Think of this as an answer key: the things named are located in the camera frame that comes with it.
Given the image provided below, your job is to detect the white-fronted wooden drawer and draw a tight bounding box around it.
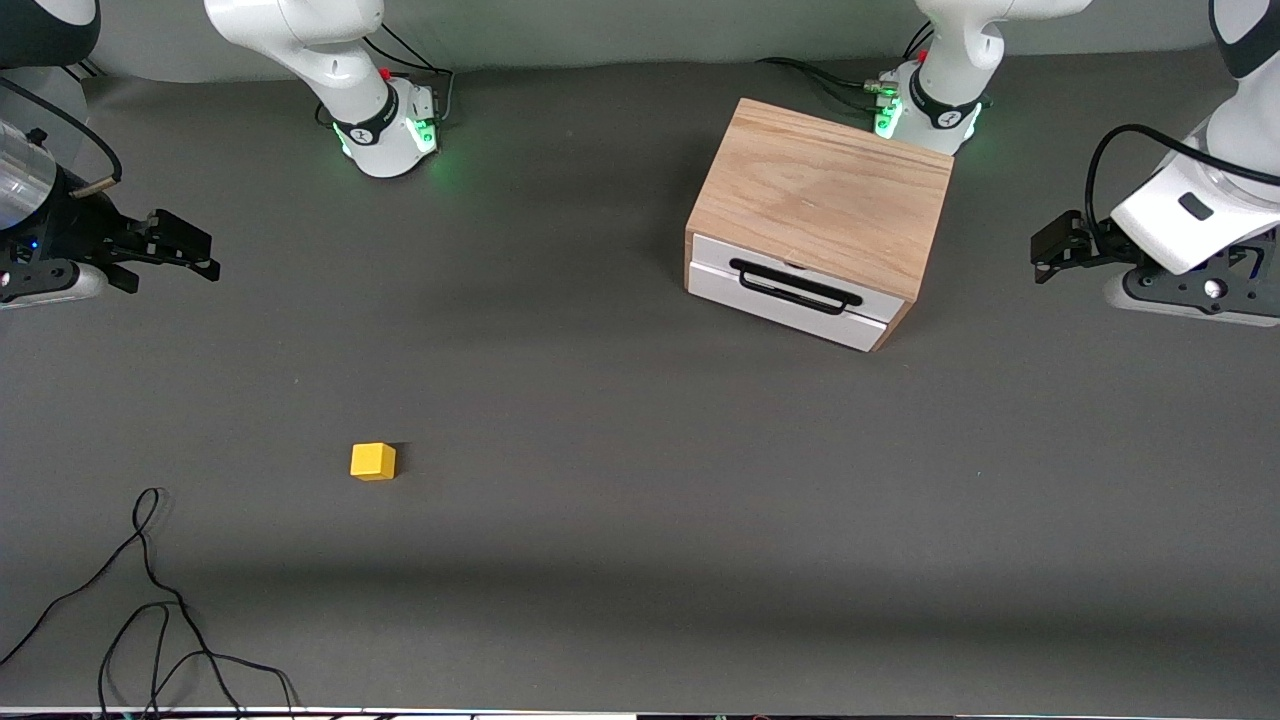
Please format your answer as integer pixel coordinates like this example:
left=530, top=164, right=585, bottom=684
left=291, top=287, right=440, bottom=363
left=686, top=233, right=903, bottom=353

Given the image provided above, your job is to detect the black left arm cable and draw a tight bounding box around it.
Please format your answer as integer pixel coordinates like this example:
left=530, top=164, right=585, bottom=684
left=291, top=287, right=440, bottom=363
left=1086, top=124, right=1280, bottom=251

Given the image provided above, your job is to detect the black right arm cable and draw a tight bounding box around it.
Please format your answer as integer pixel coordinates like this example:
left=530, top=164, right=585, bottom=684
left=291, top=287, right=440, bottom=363
left=0, top=76, right=124, bottom=199

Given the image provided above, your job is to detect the thin black loose cable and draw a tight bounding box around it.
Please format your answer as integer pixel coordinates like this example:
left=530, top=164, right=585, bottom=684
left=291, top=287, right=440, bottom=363
left=0, top=487, right=246, bottom=719
left=97, top=600, right=301, bottom=719

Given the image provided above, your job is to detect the wooden drawer cabinet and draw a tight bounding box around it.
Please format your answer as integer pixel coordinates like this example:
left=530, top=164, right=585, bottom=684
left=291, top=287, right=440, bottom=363
left=684, top=97, right=954, bottom=353

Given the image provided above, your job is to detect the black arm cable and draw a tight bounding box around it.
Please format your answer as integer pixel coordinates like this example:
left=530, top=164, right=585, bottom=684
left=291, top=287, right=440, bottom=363
left=0, top=76, right=124, bottom=199
left=1086, top=124, right=1280, bottom=251

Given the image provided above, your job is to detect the black metal drawer handle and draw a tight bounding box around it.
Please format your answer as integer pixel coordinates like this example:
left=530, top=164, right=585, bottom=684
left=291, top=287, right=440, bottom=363
left=729, top=257, right=864, bottom=317

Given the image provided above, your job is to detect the yellow cube block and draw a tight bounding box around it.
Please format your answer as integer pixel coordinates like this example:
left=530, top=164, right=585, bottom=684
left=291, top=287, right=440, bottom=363
left=350, top=442, right=398, bottom=483

